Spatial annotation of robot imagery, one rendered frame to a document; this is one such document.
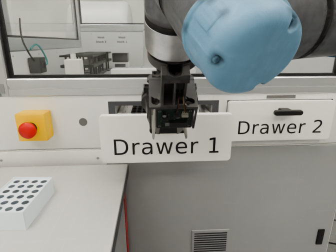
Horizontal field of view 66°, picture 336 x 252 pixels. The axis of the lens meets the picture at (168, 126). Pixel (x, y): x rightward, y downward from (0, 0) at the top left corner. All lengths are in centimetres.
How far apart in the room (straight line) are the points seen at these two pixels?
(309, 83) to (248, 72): 60
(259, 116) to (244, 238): 41
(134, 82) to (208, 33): 50
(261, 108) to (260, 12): 56
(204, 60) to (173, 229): 73
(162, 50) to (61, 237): 35
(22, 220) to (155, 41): 38
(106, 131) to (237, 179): 42
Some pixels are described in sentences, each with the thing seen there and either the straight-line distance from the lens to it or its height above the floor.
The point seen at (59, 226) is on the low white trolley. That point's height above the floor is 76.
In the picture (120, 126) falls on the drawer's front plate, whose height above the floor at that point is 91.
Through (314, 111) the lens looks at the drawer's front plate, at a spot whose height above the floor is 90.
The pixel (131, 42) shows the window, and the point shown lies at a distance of 69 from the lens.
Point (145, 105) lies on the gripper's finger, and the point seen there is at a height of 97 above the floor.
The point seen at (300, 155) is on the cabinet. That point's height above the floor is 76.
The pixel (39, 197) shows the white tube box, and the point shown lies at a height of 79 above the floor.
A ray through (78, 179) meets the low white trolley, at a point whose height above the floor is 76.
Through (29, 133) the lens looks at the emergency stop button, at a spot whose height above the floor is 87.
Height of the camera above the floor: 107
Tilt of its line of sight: 18 degrees down
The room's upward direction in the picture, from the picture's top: straight up
